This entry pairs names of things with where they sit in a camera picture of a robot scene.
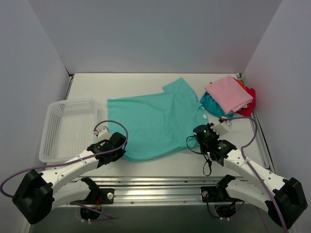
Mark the white plastic basket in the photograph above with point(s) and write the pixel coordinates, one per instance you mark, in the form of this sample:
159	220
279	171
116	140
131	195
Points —
68	129

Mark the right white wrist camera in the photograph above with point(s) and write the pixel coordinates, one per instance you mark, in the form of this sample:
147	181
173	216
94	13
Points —
223	127

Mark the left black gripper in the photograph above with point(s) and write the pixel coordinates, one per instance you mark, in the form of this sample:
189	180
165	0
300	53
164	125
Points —
119	140

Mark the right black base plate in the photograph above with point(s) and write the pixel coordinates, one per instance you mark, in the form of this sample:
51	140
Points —
214	194

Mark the blue folded t-shirt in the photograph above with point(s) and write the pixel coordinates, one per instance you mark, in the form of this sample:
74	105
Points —
213	107

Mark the aluminium rail frame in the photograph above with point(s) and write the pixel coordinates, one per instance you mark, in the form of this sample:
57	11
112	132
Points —
170	180

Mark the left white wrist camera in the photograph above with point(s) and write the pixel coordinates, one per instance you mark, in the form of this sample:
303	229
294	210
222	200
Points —
102	133

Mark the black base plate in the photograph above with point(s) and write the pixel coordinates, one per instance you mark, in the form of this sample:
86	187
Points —
101	196
214	194

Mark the red folded t-shirt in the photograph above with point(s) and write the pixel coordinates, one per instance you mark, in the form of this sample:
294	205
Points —
246	112

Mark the teal green t-shirt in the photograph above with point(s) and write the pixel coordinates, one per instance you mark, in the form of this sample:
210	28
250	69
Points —
157	124

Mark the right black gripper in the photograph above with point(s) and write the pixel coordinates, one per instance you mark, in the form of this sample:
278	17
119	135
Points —
205	147

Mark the pink folded t-shirt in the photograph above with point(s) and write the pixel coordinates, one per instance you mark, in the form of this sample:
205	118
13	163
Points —
229	94

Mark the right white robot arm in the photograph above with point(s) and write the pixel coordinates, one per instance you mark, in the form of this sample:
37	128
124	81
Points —
284	200

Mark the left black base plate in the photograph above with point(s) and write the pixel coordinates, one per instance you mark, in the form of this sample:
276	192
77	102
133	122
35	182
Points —
101	196

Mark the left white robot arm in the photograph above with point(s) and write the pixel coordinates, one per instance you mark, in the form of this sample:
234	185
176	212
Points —
40	192

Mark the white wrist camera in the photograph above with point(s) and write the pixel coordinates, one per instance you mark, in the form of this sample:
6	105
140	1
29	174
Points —
223	127
102	133

